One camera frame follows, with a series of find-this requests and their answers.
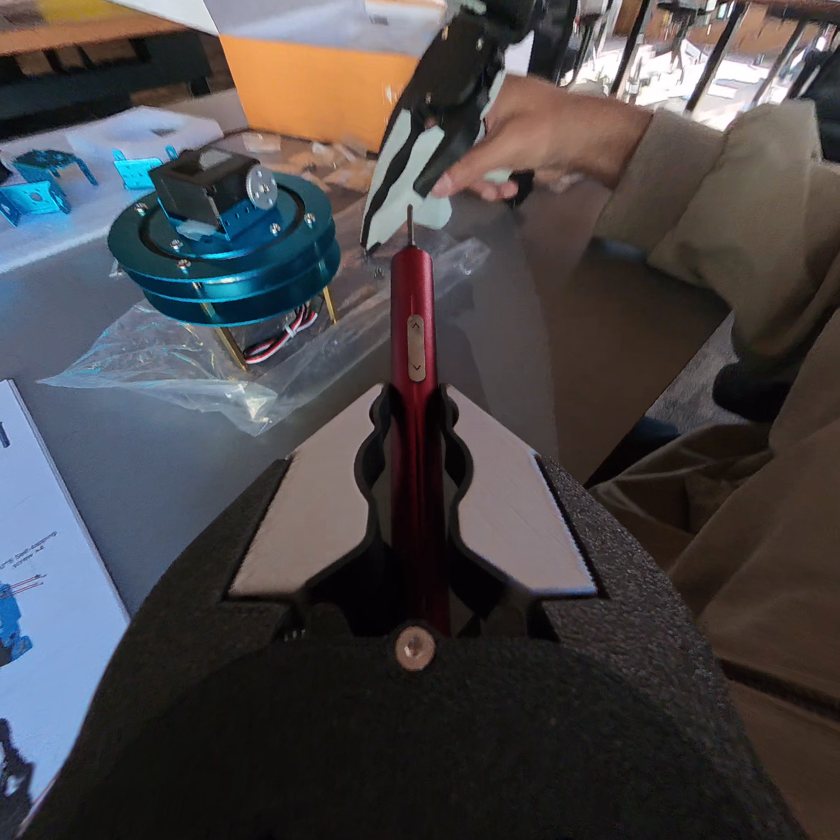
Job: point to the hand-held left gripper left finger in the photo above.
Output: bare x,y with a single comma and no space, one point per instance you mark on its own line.
308,518

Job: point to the black metal table frame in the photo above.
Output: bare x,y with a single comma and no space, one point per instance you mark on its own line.
715,46

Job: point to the person's right forearm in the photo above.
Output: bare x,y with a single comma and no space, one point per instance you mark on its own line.
722,197

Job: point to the person's beige clothing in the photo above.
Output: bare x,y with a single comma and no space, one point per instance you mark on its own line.
754,558

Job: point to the grey desk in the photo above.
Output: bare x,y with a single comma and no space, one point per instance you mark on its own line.
164,472

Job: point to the blue metal bracket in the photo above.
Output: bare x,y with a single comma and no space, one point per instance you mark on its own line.
141,169
39,164
29,203

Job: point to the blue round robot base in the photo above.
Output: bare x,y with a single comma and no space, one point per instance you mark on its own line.
229,275

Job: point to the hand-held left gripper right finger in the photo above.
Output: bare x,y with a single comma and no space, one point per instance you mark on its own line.
518,518

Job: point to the orange cardboard box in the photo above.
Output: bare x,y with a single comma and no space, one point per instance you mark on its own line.
315,85

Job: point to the person's right hand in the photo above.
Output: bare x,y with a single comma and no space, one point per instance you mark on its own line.
544,138

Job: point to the white instruction booklet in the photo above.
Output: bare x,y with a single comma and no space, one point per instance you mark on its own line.
46,525

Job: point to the clear plastic bag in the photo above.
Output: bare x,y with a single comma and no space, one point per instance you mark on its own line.
164,374

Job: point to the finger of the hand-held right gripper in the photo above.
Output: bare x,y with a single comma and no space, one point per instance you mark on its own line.
387,157
420,197

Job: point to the red electric screwdriver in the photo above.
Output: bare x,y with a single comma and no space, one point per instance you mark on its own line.
413,295

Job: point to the small clear plastic bags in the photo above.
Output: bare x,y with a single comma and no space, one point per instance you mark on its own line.
341,157

